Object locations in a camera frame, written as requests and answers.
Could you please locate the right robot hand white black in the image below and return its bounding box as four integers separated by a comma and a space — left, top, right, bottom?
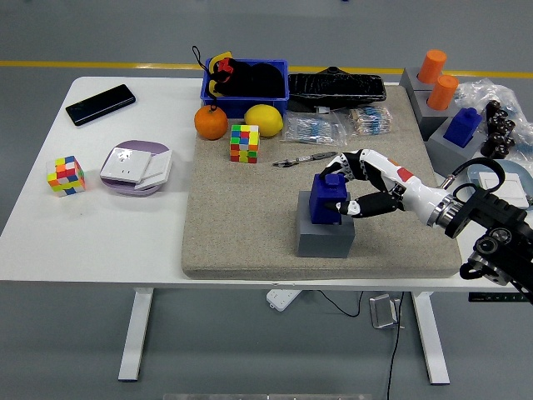
318, 148, 447, 226

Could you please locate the blue square seal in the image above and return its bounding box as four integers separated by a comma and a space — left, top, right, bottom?
442, 107, 483, 148
308, 172, 351, 226

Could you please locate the grey seal holder box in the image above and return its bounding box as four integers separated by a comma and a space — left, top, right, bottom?
399, 67, 434, 95
426, 118, 488, 177
296, 190, 356, 258
410, 89, 459, 142

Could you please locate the orange cylinder seal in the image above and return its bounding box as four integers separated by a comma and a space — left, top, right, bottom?
417, 49, 448, 84
426, 74, 460, 111

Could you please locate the small resistor bag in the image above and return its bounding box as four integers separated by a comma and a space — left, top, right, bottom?
345, 104, 395, 138

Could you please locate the dark brown knobs pile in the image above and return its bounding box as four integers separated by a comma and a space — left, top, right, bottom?
481, 99, 517, 160

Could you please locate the light blue plate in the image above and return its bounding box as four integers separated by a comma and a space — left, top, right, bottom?
466, 160, 533, 209

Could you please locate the silver pen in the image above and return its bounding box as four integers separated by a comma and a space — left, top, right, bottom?
272, 150, 339, 168

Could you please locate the large resistor bag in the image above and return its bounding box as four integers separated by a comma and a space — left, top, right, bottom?
279, 111, 349, 148

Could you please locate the clear plastic bag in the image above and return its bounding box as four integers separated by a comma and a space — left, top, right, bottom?
453, 77, 533, 168

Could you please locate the black keyboard in plastic wrap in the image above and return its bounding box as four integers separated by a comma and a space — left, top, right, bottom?
286, 65, 387, 113

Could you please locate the black table control panel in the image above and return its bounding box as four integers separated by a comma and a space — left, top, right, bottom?
467, 292, 531, 303

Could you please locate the white table leg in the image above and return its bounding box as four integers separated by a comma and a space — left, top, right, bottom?
410, 290, 451, 385
117, 287, 155, 383

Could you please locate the yellow lemon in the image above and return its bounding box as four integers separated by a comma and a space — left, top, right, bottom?
243, 104, 285, 138

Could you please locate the grey-brown mat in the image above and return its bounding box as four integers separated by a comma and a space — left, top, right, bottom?
182, 85, 463, 281

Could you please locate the white power strip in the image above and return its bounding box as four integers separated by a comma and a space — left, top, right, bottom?
266, 288, 301, 312

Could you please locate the aligned rubik's cube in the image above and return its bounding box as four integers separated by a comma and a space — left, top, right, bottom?
229, 123, 261, 164

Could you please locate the blue plastic bin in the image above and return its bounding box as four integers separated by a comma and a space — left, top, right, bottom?
200, 58, 290, 120

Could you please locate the orange fruit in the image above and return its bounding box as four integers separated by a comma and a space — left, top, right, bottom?
193, 105, 230, 141

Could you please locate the yellow plastic piece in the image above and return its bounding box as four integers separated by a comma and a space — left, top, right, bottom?
207, 50, 234, 98

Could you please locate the purple plate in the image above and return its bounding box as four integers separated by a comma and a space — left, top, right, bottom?
99, 139, 172, 198

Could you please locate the black smartphone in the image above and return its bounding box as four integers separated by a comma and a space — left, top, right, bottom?
65, 83, 137, 128

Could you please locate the twisted rubik's cube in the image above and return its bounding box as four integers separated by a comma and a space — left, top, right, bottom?
46, 155, 87, 198

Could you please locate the yellow floor tape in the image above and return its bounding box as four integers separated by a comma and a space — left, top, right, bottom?
0, 60, 533, 79

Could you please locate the white switch panel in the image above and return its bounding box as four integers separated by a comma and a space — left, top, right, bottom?
133, 149, 174, 192
477, 171, 531, 208

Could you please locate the metal bracket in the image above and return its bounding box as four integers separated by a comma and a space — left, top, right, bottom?
369, 293, 403, 330

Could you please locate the black power cable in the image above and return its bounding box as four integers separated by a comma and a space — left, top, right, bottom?
316, 289, 407, 400

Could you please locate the black pouch with cord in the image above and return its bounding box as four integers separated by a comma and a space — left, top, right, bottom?
191, 44, 285, 101

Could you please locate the white wall socket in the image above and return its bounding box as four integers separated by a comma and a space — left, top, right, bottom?
99, 146, 153, 184

